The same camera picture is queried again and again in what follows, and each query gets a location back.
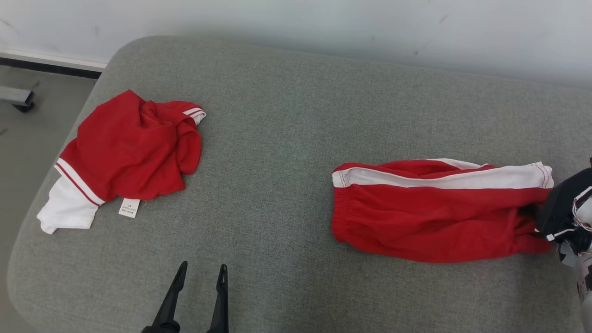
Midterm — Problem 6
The red white basketball jersey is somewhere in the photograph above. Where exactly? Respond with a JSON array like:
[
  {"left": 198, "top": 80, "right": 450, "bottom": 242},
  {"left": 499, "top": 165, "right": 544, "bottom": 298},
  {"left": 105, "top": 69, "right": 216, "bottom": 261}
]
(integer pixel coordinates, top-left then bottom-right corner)
[{"left": 37, "top": 89, "right": 207, "bottom": 234}]

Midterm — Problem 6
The red shorts white stripe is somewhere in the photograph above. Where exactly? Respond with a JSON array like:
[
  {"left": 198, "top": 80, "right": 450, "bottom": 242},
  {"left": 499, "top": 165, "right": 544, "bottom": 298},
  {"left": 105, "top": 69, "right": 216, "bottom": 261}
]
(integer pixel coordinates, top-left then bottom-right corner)
[{"left": 332, "top": 159, "right": 554, "bottom": 263}]

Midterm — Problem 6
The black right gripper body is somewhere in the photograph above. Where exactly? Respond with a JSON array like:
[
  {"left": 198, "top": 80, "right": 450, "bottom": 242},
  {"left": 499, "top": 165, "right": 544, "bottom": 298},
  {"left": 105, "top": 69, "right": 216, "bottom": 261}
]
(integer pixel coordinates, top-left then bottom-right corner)
[{"left": 536, "top": 160, "right": 592, "bottom": 241}]

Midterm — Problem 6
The black white baseboard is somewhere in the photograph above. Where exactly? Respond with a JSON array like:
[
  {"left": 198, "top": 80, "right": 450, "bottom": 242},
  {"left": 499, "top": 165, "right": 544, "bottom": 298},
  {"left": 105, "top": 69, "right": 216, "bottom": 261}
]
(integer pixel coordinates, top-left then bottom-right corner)
[{"left": 0, "top": 48, "right": 108, "bottom": 80}]

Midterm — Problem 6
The grey fabric sofa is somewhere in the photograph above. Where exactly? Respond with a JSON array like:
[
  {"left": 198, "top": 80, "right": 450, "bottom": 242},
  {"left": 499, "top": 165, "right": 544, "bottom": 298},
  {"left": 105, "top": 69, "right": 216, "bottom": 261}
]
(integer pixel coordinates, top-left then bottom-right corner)
[{"left": 7, "top": 36, "right": 592, "bottom": 333}]

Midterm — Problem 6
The grey metal furniture leg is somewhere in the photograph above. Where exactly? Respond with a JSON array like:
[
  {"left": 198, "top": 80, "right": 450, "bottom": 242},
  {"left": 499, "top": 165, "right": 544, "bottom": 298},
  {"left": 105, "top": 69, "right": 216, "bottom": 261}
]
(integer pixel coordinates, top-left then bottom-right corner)
[{"left": 0, "top": 85, "right": 37, "bottom": 113}]

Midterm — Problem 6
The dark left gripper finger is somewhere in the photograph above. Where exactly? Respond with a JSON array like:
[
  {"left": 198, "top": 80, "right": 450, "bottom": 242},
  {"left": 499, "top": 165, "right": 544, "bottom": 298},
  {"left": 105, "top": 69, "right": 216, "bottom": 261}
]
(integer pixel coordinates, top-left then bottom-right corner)
[
  {"left": 207, "top": 264, "right": 229, "bottom": 333},
  {"left": 141, "top": 261, "right": 188, "bottom": 333}
]

